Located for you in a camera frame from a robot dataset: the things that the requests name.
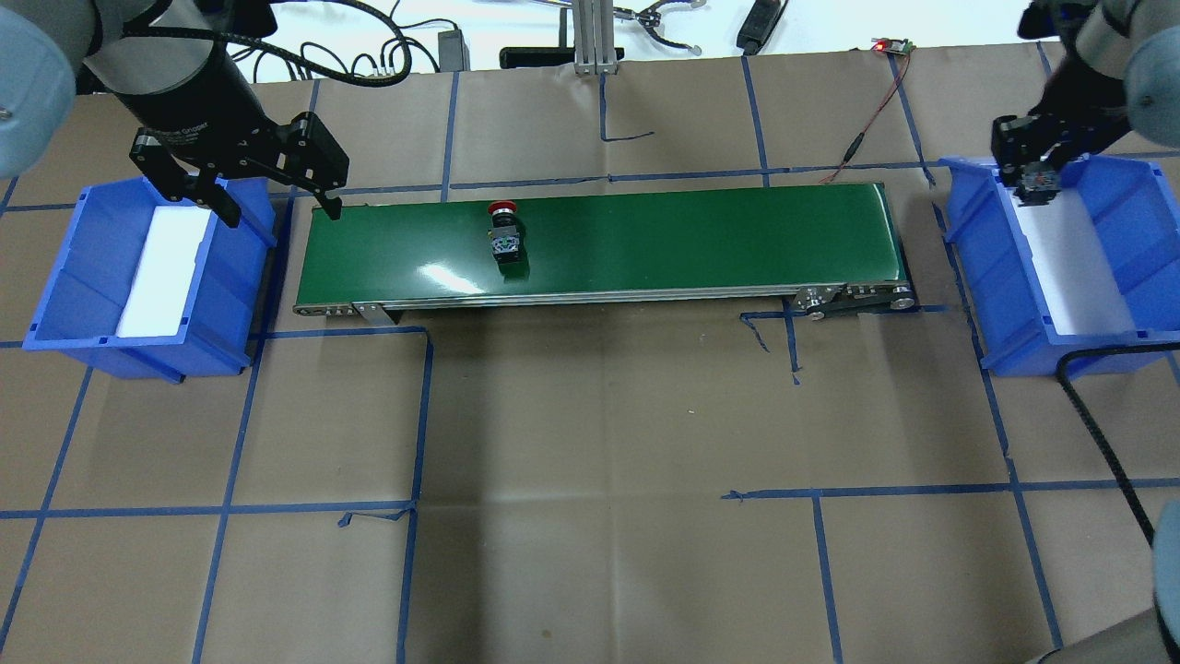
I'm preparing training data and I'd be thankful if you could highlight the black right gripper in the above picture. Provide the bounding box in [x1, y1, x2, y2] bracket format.
[991, 88, 1132, 188]

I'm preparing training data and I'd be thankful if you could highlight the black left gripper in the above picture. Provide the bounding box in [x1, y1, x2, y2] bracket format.
[129, 111, 350, 230]

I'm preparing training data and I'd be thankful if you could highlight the red push button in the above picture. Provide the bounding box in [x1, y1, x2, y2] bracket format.
[489, 200, 525, 265]

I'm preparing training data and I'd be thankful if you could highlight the yellow push button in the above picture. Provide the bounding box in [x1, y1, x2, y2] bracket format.
[1014, 160, 1062, 208]

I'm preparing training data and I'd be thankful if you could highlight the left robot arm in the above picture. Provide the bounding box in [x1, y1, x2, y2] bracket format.
[1, 1, 349, 226]

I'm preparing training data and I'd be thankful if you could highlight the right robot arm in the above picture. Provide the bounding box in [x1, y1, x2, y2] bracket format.
[452, 1, 1176, 206]

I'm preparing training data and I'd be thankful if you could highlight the blue right plastic bin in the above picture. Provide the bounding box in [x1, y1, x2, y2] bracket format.
[940, 155, 1179, 377]

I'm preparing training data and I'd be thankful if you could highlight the blue plastic bin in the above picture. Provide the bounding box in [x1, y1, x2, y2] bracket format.
[940, 155, 1179, 377]
[22, 178, 277, 384]

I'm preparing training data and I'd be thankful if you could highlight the blue left plastic bin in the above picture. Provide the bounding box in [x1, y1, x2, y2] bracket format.
[22, 178, 277, 384]

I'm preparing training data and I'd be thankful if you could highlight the white foam pad left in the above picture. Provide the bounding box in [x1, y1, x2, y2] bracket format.
[114, 206, 212, 338]

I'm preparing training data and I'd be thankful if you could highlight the white foam pad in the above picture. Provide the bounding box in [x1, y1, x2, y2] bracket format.
[114, 206, 212, 338]
[1011, 189, 1135, 336]

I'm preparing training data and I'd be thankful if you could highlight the white foam pad right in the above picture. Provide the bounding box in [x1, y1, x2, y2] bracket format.
[1011, 189, 1135, 336]

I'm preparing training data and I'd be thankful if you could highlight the small circuit board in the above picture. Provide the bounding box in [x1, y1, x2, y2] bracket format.
[871, 38, 917, 55]

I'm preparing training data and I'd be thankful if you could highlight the green conveyor belt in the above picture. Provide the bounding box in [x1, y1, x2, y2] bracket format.
[291, 184, 917, 318]

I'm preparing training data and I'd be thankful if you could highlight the red black wire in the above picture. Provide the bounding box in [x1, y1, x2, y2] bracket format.
[819, 51, 915, 185]

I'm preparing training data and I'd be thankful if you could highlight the black braided cable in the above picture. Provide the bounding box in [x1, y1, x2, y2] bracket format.
[1056, 349, 1180, 545]

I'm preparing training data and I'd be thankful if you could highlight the aluminium frame post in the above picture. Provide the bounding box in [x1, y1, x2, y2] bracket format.
[572, 0, 620, 75]

